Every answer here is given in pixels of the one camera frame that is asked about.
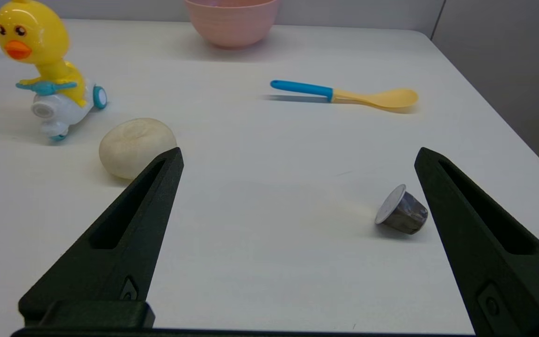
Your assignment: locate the yellow duck scooter toy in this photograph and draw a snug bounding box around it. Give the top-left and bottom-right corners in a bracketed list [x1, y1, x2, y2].
[0, 0, 108, 141]

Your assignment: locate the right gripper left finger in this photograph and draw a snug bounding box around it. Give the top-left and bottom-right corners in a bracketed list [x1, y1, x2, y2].
[18, 147, 185, 329]

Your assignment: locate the cream round bun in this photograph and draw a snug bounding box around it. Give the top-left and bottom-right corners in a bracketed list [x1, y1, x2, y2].
[99, 117, 177, 181]

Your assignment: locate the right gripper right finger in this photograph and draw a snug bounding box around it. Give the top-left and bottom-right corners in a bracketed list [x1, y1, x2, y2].
[414, 147, 539, 337]

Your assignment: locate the yellow spoon blue handle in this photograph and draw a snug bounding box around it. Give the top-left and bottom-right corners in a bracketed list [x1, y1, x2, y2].
[270, 80, 419, 112]

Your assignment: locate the pink plastic bowl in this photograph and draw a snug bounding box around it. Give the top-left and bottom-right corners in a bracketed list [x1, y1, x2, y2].
[185, 0, 281, 50]

